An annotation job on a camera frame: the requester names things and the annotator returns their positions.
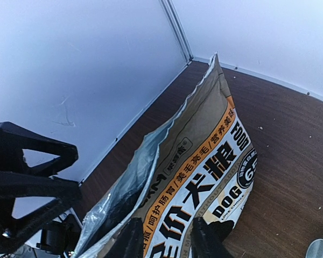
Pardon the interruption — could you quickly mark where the dog food bag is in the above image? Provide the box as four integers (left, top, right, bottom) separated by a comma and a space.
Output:
73, 55, 257, 257

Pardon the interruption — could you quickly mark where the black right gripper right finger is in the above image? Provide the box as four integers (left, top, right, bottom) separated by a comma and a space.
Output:
191, 217, 233, 258

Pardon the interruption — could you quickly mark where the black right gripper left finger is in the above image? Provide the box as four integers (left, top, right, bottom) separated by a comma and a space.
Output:
98, 218, 143, 258

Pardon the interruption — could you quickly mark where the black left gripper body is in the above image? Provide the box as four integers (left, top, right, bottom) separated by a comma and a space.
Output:
0, 204, 83, 258

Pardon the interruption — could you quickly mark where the metal food scoop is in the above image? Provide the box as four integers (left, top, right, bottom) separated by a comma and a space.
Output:
305, 239, 323, 258

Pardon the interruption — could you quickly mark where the left aluminium corner post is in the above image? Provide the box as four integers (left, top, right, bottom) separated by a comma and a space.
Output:
160, 0, 194, 63

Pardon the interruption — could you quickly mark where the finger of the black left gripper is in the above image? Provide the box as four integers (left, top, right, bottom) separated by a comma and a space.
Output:
0, 176, 83, 255
0, 121, 78, 177

